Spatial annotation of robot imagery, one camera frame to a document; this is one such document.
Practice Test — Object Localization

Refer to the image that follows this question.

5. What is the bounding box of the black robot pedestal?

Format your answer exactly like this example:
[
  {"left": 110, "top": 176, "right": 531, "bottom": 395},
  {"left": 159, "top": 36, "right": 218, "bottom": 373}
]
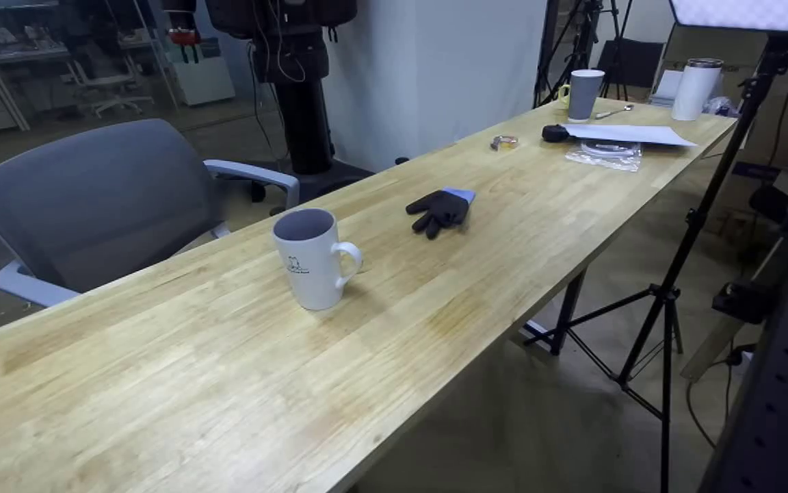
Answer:
[{"left": 204, "top": 0, "right": 374, "bottom": 206}]

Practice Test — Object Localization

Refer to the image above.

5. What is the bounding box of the black work glove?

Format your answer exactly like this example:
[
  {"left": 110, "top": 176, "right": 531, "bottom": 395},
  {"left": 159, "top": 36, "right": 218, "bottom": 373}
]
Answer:
[{"left": 402, "top": 187, "right": 479, "bottom": 242}]

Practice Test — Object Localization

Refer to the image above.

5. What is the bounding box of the white ceramic mug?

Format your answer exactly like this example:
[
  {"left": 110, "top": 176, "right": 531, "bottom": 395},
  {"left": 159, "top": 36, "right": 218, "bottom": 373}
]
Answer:
[{"left": 271, "top": 206, "right": 363, "bottom": 316}]

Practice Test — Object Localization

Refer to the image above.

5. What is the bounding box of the small key ring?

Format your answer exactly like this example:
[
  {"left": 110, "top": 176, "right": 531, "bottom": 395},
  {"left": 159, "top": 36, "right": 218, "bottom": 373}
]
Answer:
[{"left": 486, "top": 132, "right": 523, "bottom": 153}]

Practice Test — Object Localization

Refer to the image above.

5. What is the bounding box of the clear plastic bag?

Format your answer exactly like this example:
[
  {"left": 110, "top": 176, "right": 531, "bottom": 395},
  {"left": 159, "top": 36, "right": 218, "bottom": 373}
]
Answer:
[{"left": 567, "top": 139, "right": 646, "bottom": 176}]

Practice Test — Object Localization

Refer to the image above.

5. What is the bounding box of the black table leg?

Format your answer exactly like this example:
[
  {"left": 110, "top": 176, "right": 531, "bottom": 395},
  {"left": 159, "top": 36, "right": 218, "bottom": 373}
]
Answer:
[{"left": 549, "top": 269, "right": 590, "bottom": 357}]

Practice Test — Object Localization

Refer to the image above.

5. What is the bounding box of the white light panel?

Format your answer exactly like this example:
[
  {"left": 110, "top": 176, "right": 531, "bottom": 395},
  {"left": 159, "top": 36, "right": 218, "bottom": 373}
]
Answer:
[{"left": 665, "top": 0, "right": 788, "bottom": 38}]

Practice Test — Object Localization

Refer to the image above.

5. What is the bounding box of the white tumbler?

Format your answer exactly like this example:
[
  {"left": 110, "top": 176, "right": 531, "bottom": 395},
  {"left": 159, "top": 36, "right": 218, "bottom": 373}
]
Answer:
[{"left": 670, "top": 58, "right": 725, "bottom": 123}]

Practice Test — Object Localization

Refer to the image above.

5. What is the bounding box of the white cabinet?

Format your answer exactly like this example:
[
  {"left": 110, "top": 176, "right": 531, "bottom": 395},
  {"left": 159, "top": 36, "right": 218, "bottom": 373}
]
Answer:
[{"left": 163, "top": 36, "right": 238, "bottom": 106}]

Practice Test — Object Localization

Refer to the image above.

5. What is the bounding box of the black background chair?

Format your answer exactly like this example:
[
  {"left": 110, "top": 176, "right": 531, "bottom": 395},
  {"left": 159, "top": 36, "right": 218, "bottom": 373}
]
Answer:
[{"left": 597, "top": 36, "right": 665, "bottom": 94}]

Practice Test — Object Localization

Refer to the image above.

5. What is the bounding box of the black power strip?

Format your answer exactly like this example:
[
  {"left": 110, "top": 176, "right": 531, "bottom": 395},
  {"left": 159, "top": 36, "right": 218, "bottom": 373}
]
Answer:
[{"left": 710, "top": 283, "right": 773, "bottom": 324}]

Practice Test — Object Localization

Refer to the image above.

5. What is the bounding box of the black floor cable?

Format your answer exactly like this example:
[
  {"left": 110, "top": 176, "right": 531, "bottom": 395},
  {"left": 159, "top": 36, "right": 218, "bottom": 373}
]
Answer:
[{"left": 680, "top": 350, "right": 754, "bottom": 451}]

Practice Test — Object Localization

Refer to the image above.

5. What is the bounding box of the white paper stack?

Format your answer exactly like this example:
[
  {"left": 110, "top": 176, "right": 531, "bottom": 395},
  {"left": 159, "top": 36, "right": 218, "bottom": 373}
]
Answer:
[{"left": 561, "top": 121, "right": 695, "bottom": 150}]

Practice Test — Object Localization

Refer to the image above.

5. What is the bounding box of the black tripod light stand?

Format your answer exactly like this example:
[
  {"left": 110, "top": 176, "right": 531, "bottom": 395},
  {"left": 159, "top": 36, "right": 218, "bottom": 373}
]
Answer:
[{"left": 523, "top": 34, "right": 788, "bottom": 493}]

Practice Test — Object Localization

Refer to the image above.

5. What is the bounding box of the grey office chair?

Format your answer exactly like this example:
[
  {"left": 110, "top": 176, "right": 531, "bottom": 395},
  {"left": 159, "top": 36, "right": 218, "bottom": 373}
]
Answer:
[{"left": 0, "top": 116, "right": 302, "bottom": 312}]

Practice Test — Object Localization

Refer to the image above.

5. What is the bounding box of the black optical breadboard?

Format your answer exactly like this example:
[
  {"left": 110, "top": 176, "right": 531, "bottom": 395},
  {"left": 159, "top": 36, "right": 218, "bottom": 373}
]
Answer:
[{"left": 696, "top": 262, "right": 788, "bottom": 493}]

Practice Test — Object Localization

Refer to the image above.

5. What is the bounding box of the grey cup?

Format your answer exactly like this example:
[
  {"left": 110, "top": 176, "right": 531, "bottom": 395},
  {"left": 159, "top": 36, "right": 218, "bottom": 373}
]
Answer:
[{"left": 567, "top": 68, "right": 606, "bottom": 121}]

